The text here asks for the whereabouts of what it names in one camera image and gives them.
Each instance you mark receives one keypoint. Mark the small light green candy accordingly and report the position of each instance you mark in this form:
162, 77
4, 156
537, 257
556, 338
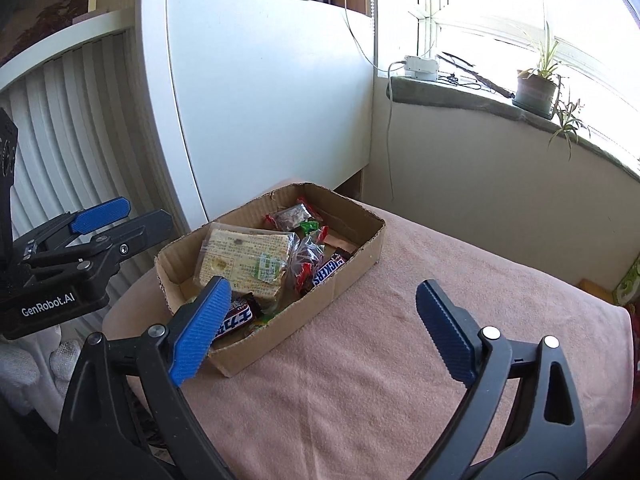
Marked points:
260, 324

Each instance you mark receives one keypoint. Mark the grey windowsill cover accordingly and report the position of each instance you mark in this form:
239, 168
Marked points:
450, 97

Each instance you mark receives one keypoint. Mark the person's left hand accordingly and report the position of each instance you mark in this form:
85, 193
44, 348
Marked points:
30, 370

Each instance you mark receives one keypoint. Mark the green gift bag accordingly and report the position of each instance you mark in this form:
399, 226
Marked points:
629, 282

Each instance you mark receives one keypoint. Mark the pink blanket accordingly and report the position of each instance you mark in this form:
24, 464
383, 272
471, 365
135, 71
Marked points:
400, 385

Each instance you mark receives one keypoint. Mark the dark candy clear wrapper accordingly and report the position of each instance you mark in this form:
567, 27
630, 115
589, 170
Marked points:
302, 260

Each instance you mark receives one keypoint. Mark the potted spider plant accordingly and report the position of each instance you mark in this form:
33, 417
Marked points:
537, 90

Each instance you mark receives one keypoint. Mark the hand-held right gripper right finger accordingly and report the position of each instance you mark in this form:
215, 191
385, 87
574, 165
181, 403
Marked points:
447, 332

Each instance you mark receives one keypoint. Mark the dark candy red wrapper ends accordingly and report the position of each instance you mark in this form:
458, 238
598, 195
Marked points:
290, 215

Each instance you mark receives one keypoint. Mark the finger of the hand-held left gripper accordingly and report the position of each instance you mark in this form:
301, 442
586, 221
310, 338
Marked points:
140, 232
100, 215

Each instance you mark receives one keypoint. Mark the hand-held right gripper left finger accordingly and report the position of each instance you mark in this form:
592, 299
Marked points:
200, 330

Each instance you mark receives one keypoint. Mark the brown cardboard box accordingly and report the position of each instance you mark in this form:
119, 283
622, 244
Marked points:
320, 305

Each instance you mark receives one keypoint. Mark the brown chocolate bar blue lettering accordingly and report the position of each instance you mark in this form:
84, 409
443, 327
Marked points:
235, 320

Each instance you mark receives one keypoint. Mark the brown chocolate bar peanut picture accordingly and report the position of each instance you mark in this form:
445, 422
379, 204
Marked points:
327, 270

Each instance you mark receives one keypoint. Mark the white window frame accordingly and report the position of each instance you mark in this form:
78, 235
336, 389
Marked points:
430, 0

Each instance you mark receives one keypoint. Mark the white power box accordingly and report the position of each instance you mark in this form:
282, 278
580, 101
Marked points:
421, 67

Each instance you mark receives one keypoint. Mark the white cabinet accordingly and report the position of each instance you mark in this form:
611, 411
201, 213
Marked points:
260, 100

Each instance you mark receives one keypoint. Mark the bagged sliced bread loaf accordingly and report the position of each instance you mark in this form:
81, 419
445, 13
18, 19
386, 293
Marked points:
240, 255

